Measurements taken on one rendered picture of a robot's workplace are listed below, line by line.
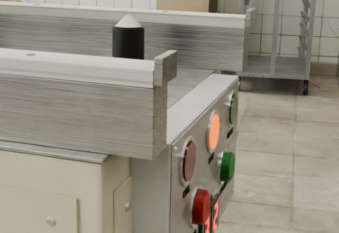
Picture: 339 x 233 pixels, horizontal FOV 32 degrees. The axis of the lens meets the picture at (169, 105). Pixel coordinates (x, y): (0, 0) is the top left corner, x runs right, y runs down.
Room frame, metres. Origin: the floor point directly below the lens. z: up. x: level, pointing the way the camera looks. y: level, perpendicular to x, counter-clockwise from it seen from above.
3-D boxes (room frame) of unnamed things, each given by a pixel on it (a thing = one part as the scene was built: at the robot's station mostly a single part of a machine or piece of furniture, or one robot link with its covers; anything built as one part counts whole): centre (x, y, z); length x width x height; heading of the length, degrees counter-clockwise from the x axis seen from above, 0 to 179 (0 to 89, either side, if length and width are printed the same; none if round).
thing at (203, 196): (0.46, -0.03, 0.76); 0.03 x 0.02 x 0.03; 162
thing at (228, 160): (0.55, -0.06, 0.76); 0.03 x 0.02 x 0.03; 162
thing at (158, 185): (0.51, -0.02, 0.77); 0.24 x 0.04 x 0.14; 162
